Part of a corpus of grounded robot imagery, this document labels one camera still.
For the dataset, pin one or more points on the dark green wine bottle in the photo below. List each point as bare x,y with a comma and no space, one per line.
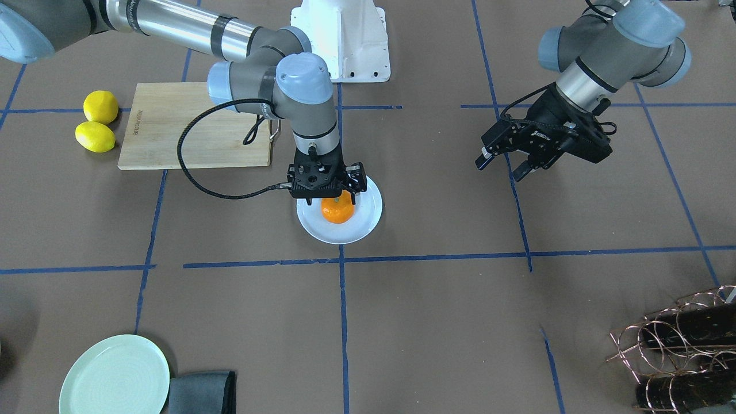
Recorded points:
706,327

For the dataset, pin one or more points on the light blue plate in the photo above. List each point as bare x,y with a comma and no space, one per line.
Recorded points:
368,210

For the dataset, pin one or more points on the folded dark grey cloth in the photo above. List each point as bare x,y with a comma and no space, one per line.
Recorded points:
203,392

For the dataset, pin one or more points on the copper wire bottle rack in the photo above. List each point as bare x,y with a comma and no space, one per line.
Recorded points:
682,357

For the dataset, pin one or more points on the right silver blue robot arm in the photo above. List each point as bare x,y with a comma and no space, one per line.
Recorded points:
272,74

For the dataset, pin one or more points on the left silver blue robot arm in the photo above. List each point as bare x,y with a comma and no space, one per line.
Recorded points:
611,44

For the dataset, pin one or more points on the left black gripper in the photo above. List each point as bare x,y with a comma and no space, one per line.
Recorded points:
546,115

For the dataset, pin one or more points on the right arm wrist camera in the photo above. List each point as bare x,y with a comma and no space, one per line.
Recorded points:
325,185

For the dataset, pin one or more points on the yellow lemon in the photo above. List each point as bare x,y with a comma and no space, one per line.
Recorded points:
101,106
95,137

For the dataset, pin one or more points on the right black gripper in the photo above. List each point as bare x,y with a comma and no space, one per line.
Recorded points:
357,177

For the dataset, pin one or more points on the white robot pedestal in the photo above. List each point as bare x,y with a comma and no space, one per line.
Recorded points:
350,36

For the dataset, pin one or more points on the orange mandarin fruit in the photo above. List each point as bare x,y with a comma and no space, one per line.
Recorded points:
338,210

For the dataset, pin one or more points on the bamboo cutting board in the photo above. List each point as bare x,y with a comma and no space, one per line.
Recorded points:
160,111

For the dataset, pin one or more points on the light green plate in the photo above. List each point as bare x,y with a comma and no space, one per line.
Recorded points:
121,374

